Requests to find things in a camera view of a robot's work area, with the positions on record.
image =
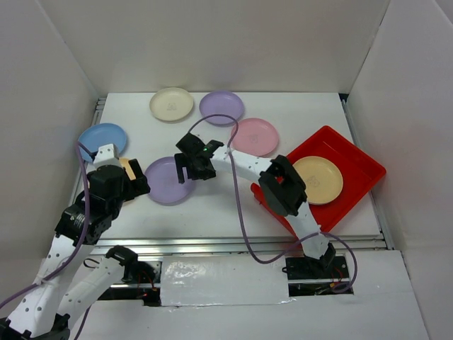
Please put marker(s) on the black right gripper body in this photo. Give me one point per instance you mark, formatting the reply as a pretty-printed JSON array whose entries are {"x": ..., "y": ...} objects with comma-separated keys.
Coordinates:
[{"x": 195, "y": 171}]

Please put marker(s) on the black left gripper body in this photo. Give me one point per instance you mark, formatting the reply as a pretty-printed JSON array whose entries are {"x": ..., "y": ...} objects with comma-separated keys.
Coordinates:
[{"x": 132, "y": 189}]

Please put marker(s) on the purple plate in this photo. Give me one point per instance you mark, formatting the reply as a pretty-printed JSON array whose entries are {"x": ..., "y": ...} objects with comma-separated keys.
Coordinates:
[
  {"x": 163, "y": 181},
  {"x": 219, "y": 103}
]

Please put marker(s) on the orange plate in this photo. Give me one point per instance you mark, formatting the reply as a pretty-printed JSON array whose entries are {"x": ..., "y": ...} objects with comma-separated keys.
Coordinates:
[
  {"x": 323, "y": 179},
  {"x": 125, "y": 163}
]

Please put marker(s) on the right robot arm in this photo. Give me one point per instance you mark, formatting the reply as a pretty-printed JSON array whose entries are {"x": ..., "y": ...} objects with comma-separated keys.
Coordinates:
[{"x": 283, "y": 189}]

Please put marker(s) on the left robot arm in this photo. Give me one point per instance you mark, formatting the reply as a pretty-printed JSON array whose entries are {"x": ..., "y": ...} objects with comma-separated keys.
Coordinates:
[{"x": 51, "y": 306}]

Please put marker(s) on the red plastic bin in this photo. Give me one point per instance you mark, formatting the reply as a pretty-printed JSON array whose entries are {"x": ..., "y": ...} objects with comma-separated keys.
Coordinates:
[{"x": 351, "y": 214}]

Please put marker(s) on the blue plate at left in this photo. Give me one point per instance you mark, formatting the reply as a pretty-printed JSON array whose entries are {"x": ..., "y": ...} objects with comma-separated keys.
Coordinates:
[{"x": 103, "y": 134}]

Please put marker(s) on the cream plate at back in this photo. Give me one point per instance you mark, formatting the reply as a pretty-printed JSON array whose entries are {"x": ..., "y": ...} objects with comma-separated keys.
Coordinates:
[{"x": 171, "y": 104}]

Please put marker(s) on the pink plate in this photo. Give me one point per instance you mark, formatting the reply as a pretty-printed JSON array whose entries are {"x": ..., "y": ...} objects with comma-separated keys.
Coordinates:
[{"x": 256, "y": 136}]

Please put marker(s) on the white tape patch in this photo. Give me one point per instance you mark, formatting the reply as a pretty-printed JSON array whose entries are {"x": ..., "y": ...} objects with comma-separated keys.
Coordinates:
[{"x": 201, "y": 281}]

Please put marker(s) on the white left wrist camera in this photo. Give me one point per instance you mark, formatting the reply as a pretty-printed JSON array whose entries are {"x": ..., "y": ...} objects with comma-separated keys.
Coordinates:
[{"x": 107, "y": 155}]

